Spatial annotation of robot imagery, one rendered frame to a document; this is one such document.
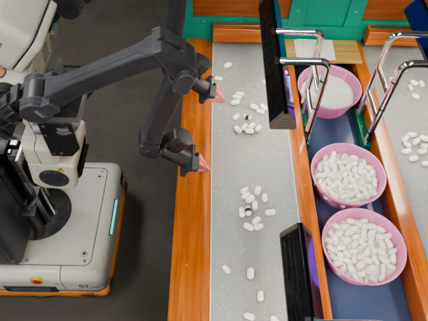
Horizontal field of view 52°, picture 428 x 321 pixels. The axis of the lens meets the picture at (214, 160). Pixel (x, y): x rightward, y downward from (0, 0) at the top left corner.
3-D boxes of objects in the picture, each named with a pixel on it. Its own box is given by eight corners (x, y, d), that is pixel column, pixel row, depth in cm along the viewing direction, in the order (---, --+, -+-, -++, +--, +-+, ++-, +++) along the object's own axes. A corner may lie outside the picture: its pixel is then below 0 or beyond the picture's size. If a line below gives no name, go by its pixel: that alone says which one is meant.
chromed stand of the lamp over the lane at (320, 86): (260, 150, 172) (276, 62, 136) (257, 113, 184) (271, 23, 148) (308, 151, 172) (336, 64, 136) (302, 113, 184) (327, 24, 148)
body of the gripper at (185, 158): (197, 144, 145) (179, 135, 141) (197, 170, 139) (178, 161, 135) (185, 153, 149) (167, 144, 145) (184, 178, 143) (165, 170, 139)
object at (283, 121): (269, 130, 130) (272, 113, 125) (258, 6, 167) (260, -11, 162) (295, 130, 131) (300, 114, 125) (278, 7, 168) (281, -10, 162)
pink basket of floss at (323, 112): (328, 134, 178) (334, 119, 170) (281, 99, 189) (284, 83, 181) (367, 104, 189) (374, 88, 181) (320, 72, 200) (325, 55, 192)
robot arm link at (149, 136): (173, 37, 103) (176, 74, 98) (196, 42, 105) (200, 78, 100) (135, 132, 138) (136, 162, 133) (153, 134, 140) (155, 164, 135)
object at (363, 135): (360, 151, 173) (402, 65, 137) (351, 114, 185) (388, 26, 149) (408, 153, 173) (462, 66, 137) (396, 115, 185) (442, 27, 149)
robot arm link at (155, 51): (171, 12, 96) (174, 46, 91) (198, 49, 107) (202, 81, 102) (15, 79, 110) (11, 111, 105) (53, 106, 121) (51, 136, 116)
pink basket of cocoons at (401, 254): (321, 295, 138) (328, 284, 130) (311, 220, 154) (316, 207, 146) (405, 296, 138) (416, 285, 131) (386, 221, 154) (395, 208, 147)
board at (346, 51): (286, 62, 190) (287, 60, 189) (283, 40, 199) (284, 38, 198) (362, 64, 190) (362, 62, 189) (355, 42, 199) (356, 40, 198)
